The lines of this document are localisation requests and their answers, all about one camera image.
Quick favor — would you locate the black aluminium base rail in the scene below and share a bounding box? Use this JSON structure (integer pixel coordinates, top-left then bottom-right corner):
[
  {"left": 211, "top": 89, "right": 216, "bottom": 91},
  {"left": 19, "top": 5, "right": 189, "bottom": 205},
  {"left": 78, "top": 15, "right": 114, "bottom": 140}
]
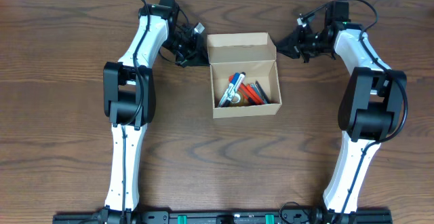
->
[{"left": 52, "top": 207, "right": 393, "bottom": 224}]

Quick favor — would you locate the blue whiteboard marker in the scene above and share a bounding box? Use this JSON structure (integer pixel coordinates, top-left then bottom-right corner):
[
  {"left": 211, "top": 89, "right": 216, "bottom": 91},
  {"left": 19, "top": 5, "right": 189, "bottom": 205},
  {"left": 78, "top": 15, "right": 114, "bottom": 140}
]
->
[{"left": 217, "top": 72, "right": 241, "bottom": 108}]

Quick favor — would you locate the cardboard box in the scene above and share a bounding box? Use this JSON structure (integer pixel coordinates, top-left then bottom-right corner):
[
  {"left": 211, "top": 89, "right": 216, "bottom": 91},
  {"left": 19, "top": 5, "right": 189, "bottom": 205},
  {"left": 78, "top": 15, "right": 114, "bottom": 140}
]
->
[{"left": 207, "top": 33, "right": 282, "bottom": 119}]

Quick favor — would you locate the yellow tape roll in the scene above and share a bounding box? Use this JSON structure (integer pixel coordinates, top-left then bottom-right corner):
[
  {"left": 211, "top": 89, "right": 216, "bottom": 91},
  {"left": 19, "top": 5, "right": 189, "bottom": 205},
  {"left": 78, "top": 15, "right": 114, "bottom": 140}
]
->
[{"left": 229, "top": 92, "right": 250, "bottom": 107}]

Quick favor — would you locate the black whiteboard marker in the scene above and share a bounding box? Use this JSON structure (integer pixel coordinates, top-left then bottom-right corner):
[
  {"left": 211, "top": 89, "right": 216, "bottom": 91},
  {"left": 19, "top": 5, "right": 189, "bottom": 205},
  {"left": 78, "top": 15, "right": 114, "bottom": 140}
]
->
[{"left": 222, "top": 71, "right": 247, "bottom": 108}]

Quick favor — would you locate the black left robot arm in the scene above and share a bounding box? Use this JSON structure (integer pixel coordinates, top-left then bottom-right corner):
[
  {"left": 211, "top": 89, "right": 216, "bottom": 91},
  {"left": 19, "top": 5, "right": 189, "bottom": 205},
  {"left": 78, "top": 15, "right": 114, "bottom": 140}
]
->
[{"left": 98, "top": 0, "right": 210, "bottom": 223}]

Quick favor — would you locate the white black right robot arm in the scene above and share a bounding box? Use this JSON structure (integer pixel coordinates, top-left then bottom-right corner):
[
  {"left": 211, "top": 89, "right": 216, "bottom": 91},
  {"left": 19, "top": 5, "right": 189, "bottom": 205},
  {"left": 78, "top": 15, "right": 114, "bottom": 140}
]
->
[{"left": 275, "top": 22, "right": 408, "bottom": 215}]

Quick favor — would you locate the orange utility knife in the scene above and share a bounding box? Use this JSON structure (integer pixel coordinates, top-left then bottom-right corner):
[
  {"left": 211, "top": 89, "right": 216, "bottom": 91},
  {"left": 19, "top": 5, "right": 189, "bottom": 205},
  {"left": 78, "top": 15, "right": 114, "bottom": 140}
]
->
[{"left": 235, "top": 83, "right": 263, "bottom": 105}]

